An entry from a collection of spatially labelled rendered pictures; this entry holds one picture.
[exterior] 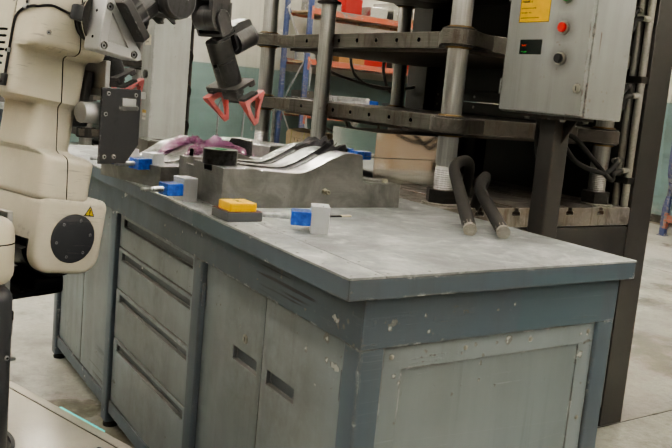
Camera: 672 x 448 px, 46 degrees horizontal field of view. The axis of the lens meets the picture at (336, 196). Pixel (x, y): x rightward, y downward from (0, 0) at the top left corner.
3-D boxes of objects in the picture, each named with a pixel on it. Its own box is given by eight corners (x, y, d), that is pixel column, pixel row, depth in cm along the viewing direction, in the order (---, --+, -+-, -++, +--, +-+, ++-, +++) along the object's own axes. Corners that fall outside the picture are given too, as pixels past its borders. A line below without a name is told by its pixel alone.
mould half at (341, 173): (220, 208, 175) (224, 148, 173) (177, 190, 196) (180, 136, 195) (398, 207, 202) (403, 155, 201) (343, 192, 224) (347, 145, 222)
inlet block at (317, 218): (261, 229, 153) (263, 202, 153) (262, 225, 158) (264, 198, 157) (328, 234, 154) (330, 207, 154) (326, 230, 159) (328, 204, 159)
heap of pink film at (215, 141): (188, 163, 207) (190, 133, 206) (147, 155, 219) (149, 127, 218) (258, 162, 227) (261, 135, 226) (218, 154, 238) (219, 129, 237)
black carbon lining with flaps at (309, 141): (235, 174, 182) (238, 133, 181) (207, 165, 196) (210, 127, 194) (358, 177, 201) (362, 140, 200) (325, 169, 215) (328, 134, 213)
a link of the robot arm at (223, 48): (198, 39, 173) (216, 40, 170) (220, 28, 178) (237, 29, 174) (207, 68, 177) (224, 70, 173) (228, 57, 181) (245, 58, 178)
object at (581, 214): (438, 229, 221) (441, 203, 220) (238, 169, 329) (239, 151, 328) (627, 224, 267) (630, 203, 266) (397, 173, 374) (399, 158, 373)
